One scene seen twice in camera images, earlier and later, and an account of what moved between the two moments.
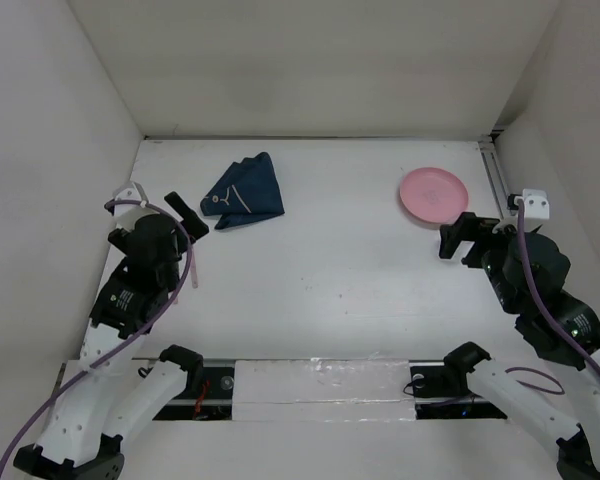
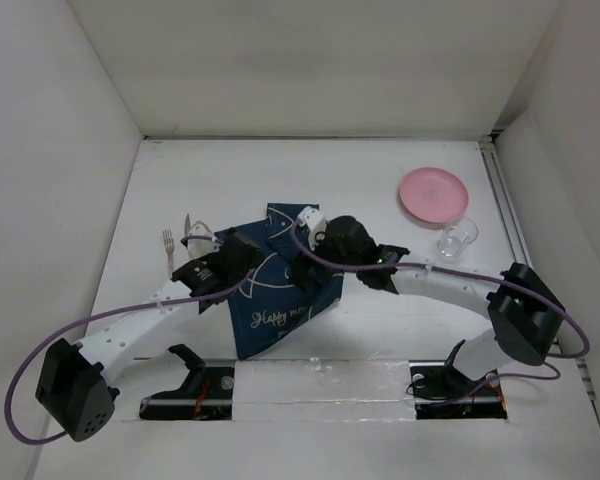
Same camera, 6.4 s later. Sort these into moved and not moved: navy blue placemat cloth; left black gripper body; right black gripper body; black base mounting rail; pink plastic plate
Moved: left black gripper body; right black gripper body; navy blue placemat cloth
Not moved: black base mounting rail; pink plastic plate
